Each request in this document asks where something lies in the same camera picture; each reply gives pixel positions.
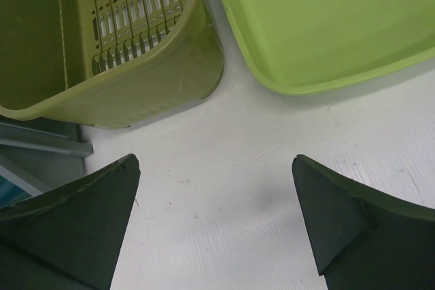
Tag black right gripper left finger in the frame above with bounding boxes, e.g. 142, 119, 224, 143
1, 154, 141, 289

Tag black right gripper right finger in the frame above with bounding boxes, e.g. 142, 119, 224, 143
292, 154, 434, 289

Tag lime green plastic basin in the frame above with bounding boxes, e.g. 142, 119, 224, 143
221, 0, 434, 95

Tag olive green slotted basket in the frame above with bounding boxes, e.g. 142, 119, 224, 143
1, 0, 224, 129

